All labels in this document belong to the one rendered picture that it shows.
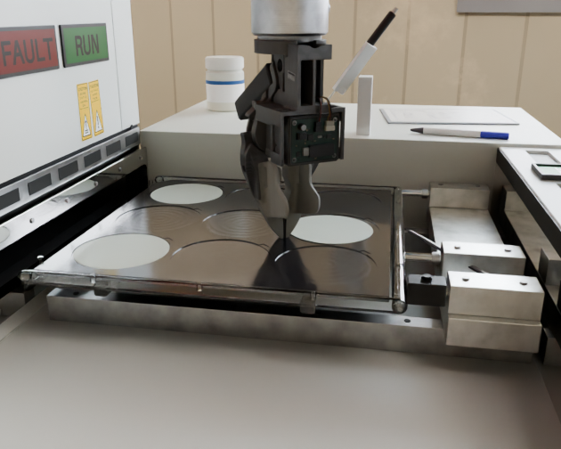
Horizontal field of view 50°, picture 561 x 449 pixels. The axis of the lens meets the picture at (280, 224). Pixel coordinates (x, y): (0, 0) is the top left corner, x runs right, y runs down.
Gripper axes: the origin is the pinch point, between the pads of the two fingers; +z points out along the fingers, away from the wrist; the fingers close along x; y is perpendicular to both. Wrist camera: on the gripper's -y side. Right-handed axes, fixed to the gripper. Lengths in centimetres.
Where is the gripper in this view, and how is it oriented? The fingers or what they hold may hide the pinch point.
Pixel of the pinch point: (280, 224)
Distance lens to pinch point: 68.1
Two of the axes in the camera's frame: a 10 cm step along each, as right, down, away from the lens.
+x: 9.0, -1.5, 4.2
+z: 0.0, 9.4, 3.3
